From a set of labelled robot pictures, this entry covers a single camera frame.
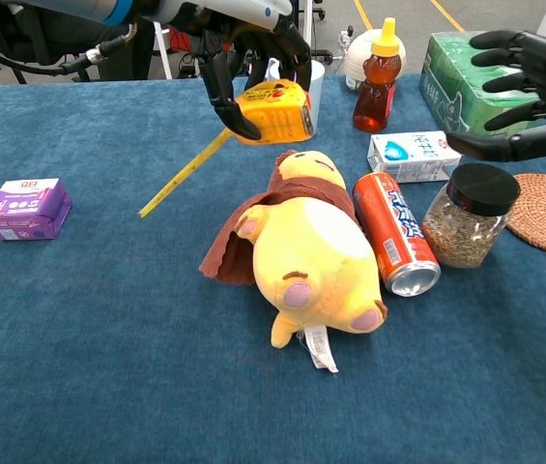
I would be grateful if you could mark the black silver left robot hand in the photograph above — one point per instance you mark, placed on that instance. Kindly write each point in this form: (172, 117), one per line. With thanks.
(219, 82)

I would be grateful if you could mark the yellow tape measure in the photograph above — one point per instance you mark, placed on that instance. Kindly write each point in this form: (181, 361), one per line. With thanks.
(277, 121)

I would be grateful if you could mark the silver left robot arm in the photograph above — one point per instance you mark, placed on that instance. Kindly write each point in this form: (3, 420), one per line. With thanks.
(69, 7)

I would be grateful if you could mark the light blue plastic cup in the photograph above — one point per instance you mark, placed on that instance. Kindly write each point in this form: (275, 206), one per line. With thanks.
(317, 87)

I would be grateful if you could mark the seated person dark clothes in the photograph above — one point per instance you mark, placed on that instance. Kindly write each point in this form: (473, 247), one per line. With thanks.
(118, 67)

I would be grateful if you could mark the green tissue pack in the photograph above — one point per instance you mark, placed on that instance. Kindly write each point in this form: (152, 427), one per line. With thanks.
(446, 82)

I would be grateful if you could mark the white power strip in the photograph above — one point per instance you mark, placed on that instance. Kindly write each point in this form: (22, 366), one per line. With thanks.
(346, 38)

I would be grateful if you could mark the white upturned bowl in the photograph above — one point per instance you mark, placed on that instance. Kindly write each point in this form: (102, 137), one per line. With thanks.
(357, 53)

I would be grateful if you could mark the honey bear squeeze bottle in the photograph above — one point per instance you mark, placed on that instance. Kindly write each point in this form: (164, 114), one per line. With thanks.
(374, 92)

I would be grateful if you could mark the white blue milk carton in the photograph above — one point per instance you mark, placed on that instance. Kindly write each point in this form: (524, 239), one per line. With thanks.
(412, 159)

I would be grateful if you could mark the clear jar black lid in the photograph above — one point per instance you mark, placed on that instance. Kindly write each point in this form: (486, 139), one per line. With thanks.
(466, 232)

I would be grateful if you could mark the yellow plush toy brown hood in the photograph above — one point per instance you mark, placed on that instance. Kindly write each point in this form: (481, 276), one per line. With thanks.
(316, 241)

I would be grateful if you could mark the red soda can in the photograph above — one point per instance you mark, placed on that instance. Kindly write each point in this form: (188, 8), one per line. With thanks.
(393, 232)

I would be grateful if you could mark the small purple carton box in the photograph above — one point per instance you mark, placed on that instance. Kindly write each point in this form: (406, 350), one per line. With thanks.
(26, 212)

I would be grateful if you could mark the blue table mat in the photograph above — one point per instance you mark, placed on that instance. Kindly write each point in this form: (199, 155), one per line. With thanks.
(108, 338)

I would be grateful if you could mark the white slanted frame leg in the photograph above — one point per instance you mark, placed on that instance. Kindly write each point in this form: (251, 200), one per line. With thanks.
(163, 53)

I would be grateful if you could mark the white vertical post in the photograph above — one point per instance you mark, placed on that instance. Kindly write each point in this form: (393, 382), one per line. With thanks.
(308, 21)

